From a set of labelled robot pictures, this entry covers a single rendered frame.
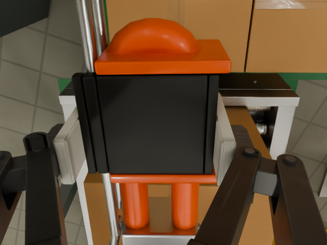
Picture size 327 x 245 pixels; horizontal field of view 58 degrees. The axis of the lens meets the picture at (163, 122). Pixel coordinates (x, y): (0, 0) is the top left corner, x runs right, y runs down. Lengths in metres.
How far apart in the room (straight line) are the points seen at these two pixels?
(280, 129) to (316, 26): 0.31
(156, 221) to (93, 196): 0.39
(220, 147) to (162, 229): 0.11
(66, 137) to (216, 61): 0.09
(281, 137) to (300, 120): 0.73
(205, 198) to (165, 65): 0.48
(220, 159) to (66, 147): 0.08
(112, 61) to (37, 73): 1.47
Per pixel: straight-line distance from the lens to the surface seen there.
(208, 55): 0.17
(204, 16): 0.87
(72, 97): 0.91
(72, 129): 0.17
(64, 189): 1.44
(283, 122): 0.97
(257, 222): 0.68
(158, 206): 0.27
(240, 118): 0.85
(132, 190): 0.22
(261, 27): 0.90
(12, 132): 1.86
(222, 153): 0.16
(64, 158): 0.17
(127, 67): 0.16
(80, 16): 0.17
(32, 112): 1.74
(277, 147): 1.01
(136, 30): 0.17
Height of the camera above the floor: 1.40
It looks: 61 degrees down
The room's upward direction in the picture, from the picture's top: 176 degrees counter-clockwise
